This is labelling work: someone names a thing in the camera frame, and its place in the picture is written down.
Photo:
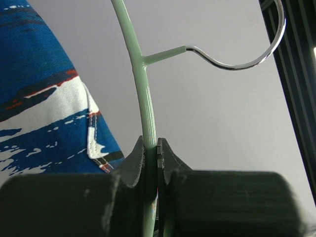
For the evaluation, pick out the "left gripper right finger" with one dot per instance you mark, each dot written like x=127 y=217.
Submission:
x=207 y=203

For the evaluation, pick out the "mint green hanger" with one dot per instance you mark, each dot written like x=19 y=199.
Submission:
x=139 y=64

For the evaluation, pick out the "blue patterned garment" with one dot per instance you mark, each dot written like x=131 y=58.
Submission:
x=49 y=122

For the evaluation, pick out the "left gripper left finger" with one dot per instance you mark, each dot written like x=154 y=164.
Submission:
x=76 y=205

